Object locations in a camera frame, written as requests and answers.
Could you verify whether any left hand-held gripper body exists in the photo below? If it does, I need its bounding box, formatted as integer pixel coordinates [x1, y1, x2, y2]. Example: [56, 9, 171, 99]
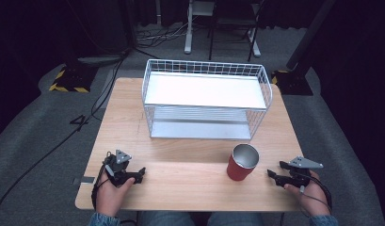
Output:
[103, 149, 143, 187]

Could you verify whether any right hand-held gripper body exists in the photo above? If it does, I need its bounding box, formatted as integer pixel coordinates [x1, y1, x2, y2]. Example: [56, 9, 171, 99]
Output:
[286, 155, 324, 189]

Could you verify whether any red cup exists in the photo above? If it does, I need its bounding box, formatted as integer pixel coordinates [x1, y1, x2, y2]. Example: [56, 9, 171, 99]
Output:
[226, 143, 261, 183]

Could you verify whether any white wire shelf rack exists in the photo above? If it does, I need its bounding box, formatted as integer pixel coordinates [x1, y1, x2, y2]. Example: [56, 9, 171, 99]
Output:
[141, 58, 274, 141]

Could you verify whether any person's right hand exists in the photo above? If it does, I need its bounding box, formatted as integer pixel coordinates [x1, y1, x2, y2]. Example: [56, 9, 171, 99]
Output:
[283, 170, 331, 218]

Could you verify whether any person's left hand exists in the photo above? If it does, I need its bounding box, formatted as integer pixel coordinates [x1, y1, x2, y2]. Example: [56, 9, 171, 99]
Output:
[95, 171, 136, 218]

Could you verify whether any person's left leg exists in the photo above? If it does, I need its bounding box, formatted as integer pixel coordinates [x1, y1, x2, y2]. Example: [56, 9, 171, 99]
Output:
[138, 211, 197, 226]

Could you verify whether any person's leg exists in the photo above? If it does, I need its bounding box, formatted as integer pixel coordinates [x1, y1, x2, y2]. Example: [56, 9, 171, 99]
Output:
[138, 211, 197, 226]
[208, 211, 265, 226]

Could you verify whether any person's right leg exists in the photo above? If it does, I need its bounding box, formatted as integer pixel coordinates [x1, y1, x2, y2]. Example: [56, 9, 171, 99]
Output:
[208, 211, 265, 226]

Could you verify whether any black striped stand base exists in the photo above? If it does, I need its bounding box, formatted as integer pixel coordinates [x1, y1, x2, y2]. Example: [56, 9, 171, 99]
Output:
[48, 63, 100, 94]
[270, 69, 314, 97]

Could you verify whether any white metal stand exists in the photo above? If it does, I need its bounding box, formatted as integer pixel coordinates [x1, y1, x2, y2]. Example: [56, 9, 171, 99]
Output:
[184, 0, 263, 58]

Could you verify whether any left hand-held gripper cable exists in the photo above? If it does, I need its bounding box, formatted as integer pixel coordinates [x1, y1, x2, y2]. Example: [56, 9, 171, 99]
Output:
[90, 152, 113, 211]

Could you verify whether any hand-held gripper cable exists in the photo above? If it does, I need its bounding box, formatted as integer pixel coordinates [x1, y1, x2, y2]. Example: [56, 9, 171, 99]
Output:
[299, 174, 333, 218]
[90, 152, 113, 211]

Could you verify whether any right hand-held gripper cable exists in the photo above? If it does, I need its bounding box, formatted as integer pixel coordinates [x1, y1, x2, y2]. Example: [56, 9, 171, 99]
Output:
[299, 174, 333, 218]

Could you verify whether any long black floor cable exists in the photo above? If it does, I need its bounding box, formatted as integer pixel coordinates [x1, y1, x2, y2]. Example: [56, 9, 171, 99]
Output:
[0, 46, 132, 219]

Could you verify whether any black slanted stand post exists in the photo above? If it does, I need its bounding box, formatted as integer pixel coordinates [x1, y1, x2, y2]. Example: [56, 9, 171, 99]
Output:
[285, 0, 338, 72]

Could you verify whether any bundle of floor cables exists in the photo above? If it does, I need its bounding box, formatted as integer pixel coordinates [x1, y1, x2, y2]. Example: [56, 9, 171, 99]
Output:
[136, 18, 198, 50]

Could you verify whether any black metal frame stand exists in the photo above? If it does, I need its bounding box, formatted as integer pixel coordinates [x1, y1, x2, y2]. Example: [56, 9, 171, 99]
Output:
[207, 0, 265, 63]

